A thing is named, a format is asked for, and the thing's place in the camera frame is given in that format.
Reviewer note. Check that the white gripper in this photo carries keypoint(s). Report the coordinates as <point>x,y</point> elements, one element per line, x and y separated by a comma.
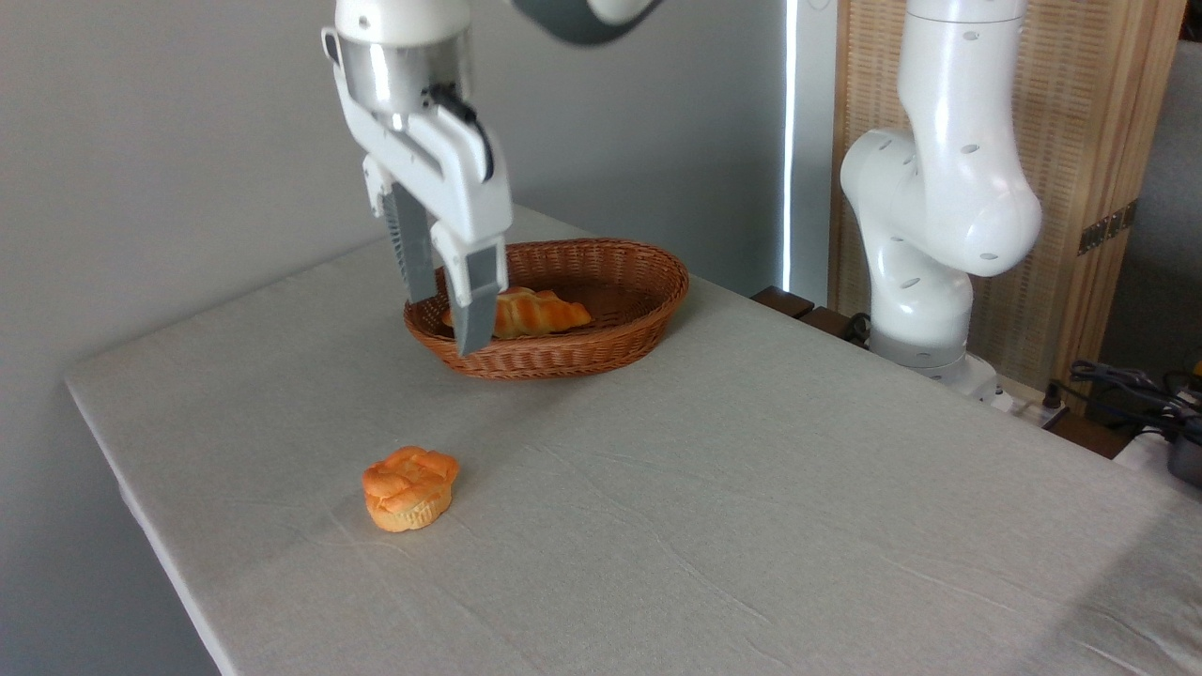
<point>451,178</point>

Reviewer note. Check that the round orange bread bun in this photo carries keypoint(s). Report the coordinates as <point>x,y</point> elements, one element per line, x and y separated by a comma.
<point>410,488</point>

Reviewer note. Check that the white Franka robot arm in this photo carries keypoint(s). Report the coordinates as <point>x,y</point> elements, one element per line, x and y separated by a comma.
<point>948,188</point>

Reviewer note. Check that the golden croissant bread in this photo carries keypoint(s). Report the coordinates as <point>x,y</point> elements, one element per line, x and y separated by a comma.
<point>540,314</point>

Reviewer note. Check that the brown wicker oval basket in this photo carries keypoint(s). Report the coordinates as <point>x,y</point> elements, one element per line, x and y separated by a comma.
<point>563,361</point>

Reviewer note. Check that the light grey tablecloth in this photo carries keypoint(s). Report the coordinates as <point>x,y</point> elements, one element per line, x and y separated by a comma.
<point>657,526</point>

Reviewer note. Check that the dark brown wooden block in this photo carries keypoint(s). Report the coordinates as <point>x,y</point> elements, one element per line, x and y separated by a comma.
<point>782,300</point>
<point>831,324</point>

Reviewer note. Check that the white power strip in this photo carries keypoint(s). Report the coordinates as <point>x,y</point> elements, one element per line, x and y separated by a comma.
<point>1019,402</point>

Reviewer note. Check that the metal screen hinge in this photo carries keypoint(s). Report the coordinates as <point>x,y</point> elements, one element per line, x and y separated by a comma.
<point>1108,227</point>

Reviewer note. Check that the wooden bamboo folding screen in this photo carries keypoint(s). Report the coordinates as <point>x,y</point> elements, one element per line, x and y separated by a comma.
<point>1099,113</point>

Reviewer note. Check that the dark grey device box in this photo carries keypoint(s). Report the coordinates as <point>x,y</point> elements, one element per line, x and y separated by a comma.
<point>1187,455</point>

